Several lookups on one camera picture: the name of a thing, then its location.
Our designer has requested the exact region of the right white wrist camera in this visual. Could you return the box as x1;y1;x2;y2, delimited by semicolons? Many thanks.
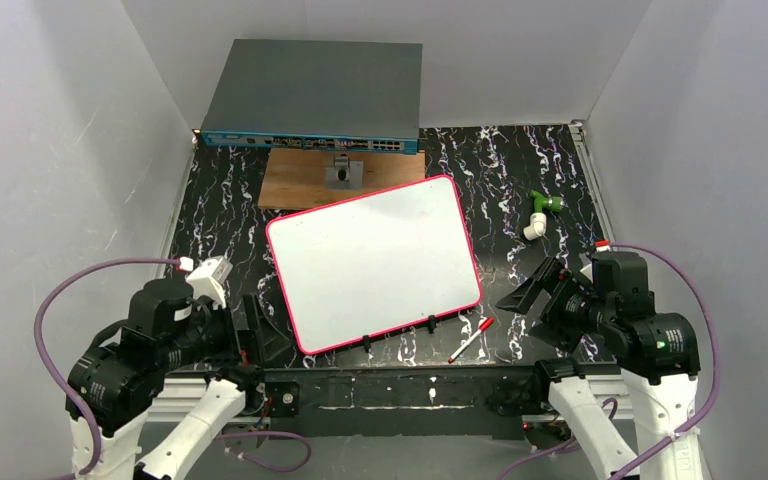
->
579;245;611;282

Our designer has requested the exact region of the small grey metal bracket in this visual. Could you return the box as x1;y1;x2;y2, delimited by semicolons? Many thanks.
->
325;153;364;190

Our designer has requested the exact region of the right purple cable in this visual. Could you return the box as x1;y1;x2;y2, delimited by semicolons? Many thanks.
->
496;239;722;480

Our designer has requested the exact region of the aluminium frame rail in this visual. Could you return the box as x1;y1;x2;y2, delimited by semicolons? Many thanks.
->
569;120;615;241

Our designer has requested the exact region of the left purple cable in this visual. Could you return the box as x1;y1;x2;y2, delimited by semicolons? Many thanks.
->
33;256;194;480

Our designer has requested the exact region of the red capped whiteboard marker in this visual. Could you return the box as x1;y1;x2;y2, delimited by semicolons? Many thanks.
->
448;317;495;364

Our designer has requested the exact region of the brown wooden board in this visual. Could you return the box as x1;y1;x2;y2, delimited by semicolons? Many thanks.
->
258;149;426;210

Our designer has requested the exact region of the pink framed whiteboard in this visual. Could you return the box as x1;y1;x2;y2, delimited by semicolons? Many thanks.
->
265;175;483;355

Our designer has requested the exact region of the grey blue network switch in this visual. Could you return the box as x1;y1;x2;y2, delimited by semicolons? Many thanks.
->
200;39;423;155

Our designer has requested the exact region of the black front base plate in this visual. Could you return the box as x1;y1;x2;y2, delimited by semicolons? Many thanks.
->
266;365;550;440

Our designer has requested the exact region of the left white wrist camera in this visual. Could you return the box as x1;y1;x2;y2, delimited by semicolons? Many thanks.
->
185;256;233;309

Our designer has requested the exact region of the white pipe elbow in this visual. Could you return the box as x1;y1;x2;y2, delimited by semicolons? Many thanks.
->
523;212;547;241

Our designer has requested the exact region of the purple cable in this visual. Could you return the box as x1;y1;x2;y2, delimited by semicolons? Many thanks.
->
496;239;722;480
33;256;194;480

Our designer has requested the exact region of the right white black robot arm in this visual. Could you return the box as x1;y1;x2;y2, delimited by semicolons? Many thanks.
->
496;246;703;479

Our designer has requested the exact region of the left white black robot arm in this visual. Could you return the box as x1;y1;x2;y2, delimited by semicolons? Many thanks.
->
67;274;268;479

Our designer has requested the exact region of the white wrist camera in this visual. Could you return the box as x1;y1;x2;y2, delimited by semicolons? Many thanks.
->
185;256;233;309
579;245;611;282

